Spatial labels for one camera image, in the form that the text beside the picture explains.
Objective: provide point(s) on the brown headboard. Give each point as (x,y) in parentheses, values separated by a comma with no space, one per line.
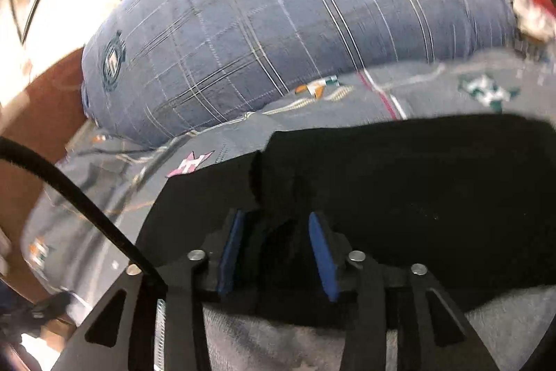
(43,110)

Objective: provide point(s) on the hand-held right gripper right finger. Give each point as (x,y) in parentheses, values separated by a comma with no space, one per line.
(322,253)

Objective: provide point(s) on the black pants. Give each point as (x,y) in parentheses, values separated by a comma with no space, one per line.
(412,188)

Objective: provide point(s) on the grey printed bed cover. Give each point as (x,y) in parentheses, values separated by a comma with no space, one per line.
(108,179)

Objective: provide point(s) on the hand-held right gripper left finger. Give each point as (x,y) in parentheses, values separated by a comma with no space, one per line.
(229,253)

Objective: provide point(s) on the blue plaid pillow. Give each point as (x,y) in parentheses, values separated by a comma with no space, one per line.
(260,19)

